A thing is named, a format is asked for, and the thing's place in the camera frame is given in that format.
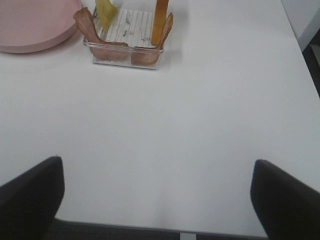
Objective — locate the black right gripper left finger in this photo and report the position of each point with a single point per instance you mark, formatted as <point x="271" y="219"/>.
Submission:
<point x="29" y="202"/>

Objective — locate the bacon strip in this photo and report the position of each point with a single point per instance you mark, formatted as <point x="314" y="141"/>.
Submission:
<point x="160" y="40"/>
<point x="92" y="30"/>

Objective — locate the upright bread slice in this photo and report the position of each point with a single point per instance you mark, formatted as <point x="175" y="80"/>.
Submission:
<point x="159" y="19"/>

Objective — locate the clear right food container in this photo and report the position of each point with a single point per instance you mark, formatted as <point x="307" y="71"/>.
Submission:
<point x="130" y="26"/>

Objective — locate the yellow cheese slice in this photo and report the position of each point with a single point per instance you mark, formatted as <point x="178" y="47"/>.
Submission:
<point x="106" y="12"/>

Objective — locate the pink round plate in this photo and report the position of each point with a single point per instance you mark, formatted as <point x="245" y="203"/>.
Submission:
<point x="28" y="26"/>

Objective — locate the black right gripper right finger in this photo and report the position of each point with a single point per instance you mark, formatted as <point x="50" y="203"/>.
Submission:
<point x="287" y="208"/>

